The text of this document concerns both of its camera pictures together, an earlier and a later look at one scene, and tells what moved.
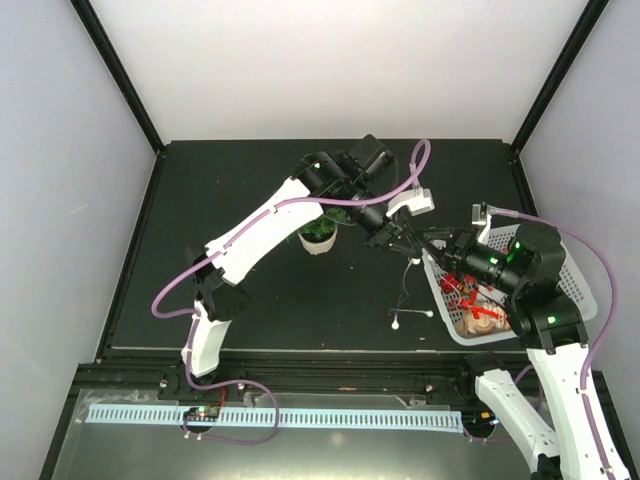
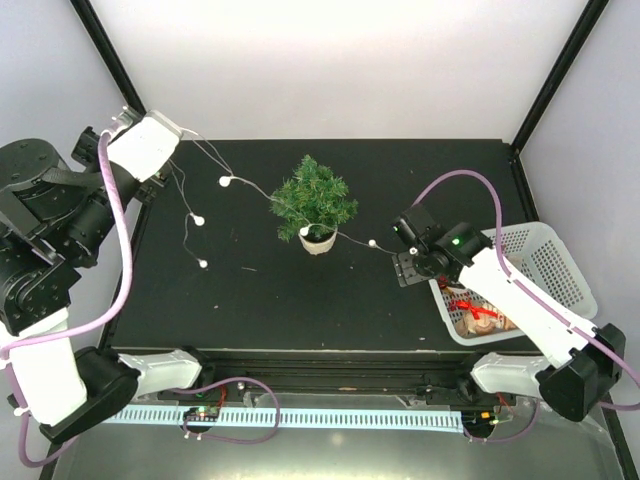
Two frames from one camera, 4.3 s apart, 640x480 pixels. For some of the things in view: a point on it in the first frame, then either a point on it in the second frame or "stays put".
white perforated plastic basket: [571, 275] stays put
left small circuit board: [202, 413] stays put
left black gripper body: [392, 229] to [154, 187]
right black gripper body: [459, 251] to [413, 274]
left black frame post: [91, 22] stays put
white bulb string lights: [429, 313] to [306, 228]
